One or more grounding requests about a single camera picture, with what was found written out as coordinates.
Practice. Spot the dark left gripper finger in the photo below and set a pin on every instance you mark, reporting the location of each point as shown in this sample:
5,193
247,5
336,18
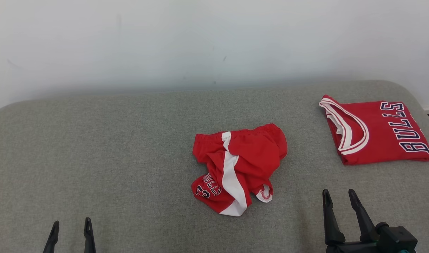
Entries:
52,240
89,239

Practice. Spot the red Bulls basketball jersey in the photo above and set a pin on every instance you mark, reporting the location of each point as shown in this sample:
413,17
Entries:
383,140

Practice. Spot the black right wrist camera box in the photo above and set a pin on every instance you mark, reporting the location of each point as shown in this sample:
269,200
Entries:
397,239

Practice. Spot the red Bulls 23 shorts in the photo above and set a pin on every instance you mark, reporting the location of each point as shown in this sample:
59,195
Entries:
253,151

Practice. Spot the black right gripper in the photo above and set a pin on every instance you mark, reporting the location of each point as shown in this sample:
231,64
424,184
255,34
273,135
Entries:
351,248

